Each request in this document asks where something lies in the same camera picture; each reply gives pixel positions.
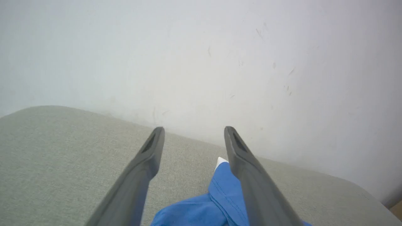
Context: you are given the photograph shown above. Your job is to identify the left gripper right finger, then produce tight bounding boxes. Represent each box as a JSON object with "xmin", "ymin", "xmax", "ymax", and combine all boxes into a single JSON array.
[{"xmin": 224, "ymin": 126, "xmax": 303, "ymax": 226}]

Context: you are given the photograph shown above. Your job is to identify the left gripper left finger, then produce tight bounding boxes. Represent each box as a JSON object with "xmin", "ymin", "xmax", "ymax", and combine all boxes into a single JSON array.
[{"xmin": 85, "ymin": 126, "xmax": 166, "ymax": 226}]

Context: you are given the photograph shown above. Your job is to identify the blue and white shorts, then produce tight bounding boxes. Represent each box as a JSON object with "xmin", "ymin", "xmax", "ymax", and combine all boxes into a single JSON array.
[{"xmin": 150, "ymin": 157, "xmax": 313, "ymax": 226}]

